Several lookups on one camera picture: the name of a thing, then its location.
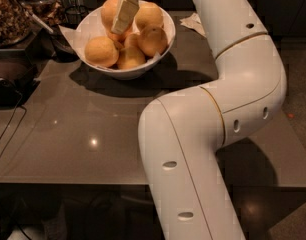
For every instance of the white ceramic bowl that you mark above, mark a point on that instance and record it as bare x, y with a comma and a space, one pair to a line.
92, 27

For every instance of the black wire holder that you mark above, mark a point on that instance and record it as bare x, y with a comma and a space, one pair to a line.
74, 15

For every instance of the black appliance on left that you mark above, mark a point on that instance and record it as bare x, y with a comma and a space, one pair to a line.
17, 80

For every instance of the crumpled paper napkin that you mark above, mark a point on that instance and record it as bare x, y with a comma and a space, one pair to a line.
193, 22

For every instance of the glass jar of nuts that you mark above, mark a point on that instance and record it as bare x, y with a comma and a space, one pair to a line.
14, 23

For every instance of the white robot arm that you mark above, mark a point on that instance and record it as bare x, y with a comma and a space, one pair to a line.
179, 133

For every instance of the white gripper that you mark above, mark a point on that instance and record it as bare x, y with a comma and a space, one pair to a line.
125, 14

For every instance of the white paper under bowl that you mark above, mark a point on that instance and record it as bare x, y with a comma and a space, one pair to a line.
72, 37

